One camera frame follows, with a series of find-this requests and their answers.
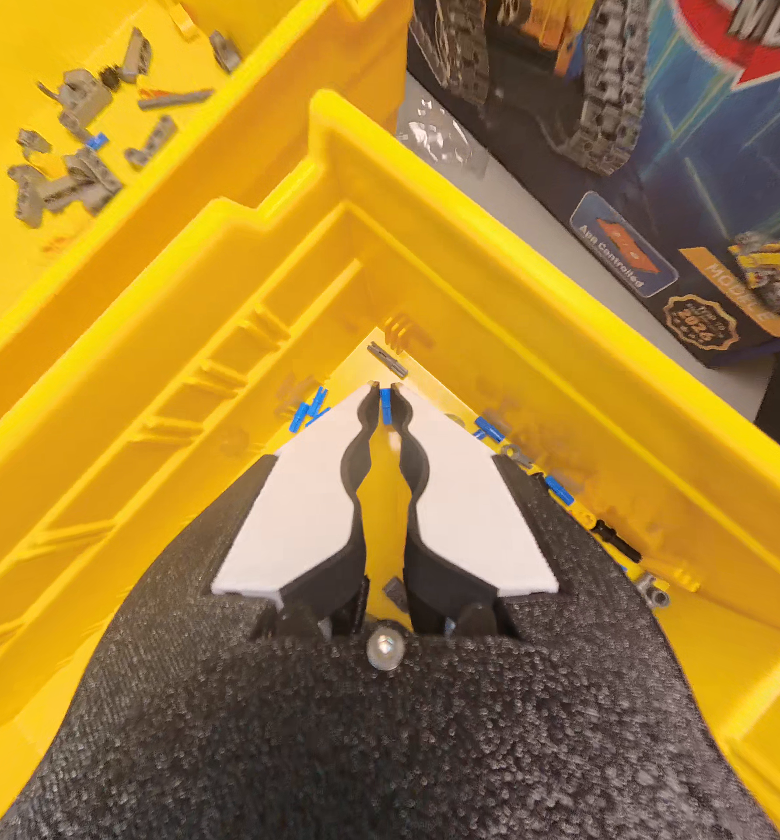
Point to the robot kit cardboard box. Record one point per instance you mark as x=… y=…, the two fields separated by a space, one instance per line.
x=652 y=131

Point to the blue pin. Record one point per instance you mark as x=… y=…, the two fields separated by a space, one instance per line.
x=386 y=404

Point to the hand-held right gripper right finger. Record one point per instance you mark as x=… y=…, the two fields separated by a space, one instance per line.
x=482 y=525

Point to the clear plastic bag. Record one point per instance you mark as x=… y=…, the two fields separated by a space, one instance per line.
x=442 y=131

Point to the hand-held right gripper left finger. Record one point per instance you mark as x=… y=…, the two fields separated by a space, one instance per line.
x=292 y=525

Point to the mixed plastic connector pieces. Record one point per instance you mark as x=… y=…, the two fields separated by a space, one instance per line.
x=82 y=99

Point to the yellow parts bin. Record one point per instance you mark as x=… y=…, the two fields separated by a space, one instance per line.
x=521 y=355
x=272 y=105

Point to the pile of pins and connectors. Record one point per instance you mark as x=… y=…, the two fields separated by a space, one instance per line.
x=305 y=414

